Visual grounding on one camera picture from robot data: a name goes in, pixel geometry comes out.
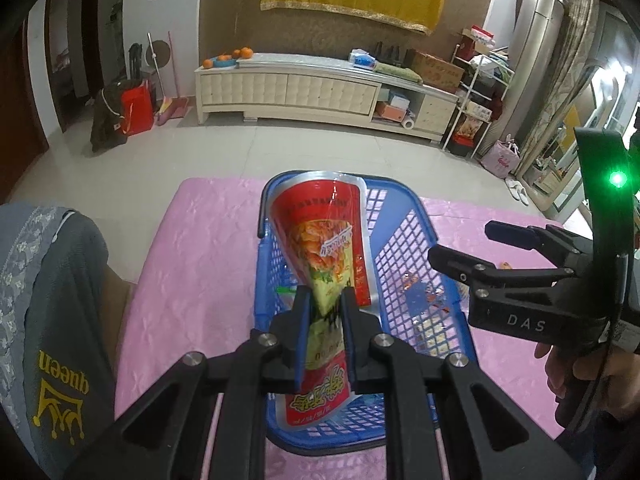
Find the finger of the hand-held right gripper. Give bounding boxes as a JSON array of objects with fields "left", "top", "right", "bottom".
[
  {"left": 484, "top": 220, "right": 595, "bottom": 270},
  {"left": 427, "top": 243, "right": 577, "bottom": 298}
]

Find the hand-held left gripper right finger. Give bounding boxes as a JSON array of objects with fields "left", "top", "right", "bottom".
[{"left": 340, "top": 290, "right": 586, "bottom": 480}]

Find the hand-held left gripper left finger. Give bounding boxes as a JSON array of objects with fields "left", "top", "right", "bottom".
[{"left": 65, "top": 285, "right": 316, "bottom": 480}]

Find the blue plastic basket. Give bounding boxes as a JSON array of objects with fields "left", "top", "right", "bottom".
[{"left": 252, "top": 170, "right": 478, "bottom": 456}]

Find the clear snack packet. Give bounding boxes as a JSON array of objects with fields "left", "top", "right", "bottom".
[{"left": 397, "top": 270, "right": 451, "bottom": 311}]

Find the small yellow snack packet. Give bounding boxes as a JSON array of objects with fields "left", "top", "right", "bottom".
[{"left": 410, "top": 312, "right": 463, "bottom": 356}]

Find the red snack packet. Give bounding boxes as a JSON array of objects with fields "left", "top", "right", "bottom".
[{"left": 270, "top": 172, "right": 373, "bottom": 431}]

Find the person's right hand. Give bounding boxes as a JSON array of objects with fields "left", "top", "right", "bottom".
[{"left": 535, "top": 340, "right": 640, "bottom": 393}]

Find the pink bag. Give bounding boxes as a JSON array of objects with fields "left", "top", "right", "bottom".
[{"left": 481, "top": 135, "right": 521, "bottom": 177}]

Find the orange gift box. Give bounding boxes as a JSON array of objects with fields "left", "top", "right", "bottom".
[{"left": 452, "top": 115, "right": 488, "bottom": 143}]

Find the pink quilted bedspread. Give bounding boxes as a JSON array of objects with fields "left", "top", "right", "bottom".
[{"left": 112, "top": 176, "right": 601, "bottom": 480}]

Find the arched standing mirror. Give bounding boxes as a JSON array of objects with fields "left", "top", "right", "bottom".
[{"left": 530, "top": 62, "right": 631, "bottom": 211}]

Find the white shelf rack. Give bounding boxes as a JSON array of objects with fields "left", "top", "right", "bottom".
[{"left": 440, "top": 44, "right": 516, "bottom": 158}]

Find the orange storage box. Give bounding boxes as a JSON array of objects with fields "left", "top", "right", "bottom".
[{"left": 375, "top": 101, "right": 408, "bottom": 120}]

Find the cardboard box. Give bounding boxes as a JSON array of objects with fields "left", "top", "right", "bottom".
[{"left": 410, "top": 49, "right": 466, "bottom": 92}]

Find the silver standing air conditioner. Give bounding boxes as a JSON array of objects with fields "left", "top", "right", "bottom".
[{"left": 492, "top": 0, "right": 566, "bottom": 161}]

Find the green cushion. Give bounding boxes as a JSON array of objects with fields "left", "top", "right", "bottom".
[{"left": 372, "top": 62, "right": 423, "bottom": 85}]

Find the red box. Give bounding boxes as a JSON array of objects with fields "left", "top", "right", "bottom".
[{"left": 456, "top": 26, "right": 496, "bottom": 61}]

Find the glass balcony door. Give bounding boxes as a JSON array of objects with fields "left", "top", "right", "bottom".
[{"left": 590, "top": 0, "right": 640, "bottom": 128}]

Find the black router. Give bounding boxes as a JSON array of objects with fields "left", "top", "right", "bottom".
[{"left": 375, "top": 41, "right": 403, "bottom": 65}]

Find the cream tv cabinet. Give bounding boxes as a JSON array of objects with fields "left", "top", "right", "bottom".
[{"left": 194, "top": 52, "right": 461, "bottom": 148}]

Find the person in grey shirt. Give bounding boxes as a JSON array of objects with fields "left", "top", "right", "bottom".
[{"left": 0, "top": 202, "right": 138, "bottom": 480}]

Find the pink broom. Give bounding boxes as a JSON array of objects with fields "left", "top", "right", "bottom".
[{"left": 156, "top": 30, "right": 191, "bottom": 126}]

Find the red bag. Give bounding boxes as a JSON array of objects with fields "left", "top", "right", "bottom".
[{"left": 120, "top": 80, "right": 155, "bottom": 136}]

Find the black bag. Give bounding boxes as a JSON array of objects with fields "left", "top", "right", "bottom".
[{"left": 90, "top": 77, "right": 132, "bottom": 153}]

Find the black suitcase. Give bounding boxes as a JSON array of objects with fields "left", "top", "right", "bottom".
[{"left": 128, "top": 42, "right": 144, "bottom": 81}]

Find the brown wooden door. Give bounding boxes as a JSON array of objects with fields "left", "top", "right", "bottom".
[{"left": 0, "top": 10, "right": 51, "bottom": 196}]

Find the mop with pale handle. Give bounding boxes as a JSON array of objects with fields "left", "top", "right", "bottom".
[{"left": 146, "top": 32, "right": 168, "bottom": 106}]

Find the dark door frame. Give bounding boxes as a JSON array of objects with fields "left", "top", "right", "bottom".
[{"left": 45, "top": 0, "right": 101, "bottom": 133}]

